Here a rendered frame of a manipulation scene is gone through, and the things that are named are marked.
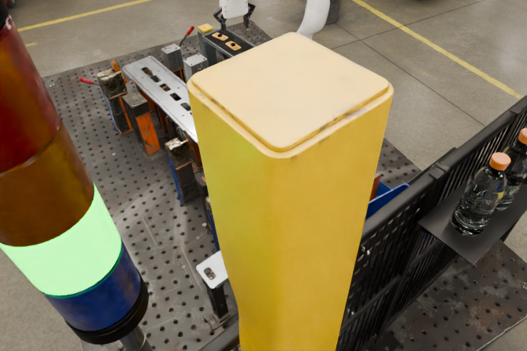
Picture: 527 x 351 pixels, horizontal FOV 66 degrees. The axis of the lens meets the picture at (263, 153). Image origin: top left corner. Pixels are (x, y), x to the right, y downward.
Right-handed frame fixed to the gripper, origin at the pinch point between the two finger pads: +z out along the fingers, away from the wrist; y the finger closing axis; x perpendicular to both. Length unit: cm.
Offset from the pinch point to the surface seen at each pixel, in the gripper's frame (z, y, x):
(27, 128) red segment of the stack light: -71, 54, 116
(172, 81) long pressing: 43, 23, -33
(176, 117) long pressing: 40.4, 28.9, -4.0
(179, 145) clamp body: 34, 34, 19
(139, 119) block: 47, 45, -17
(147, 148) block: 65, 45, -15
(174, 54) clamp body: 40, 16, -51
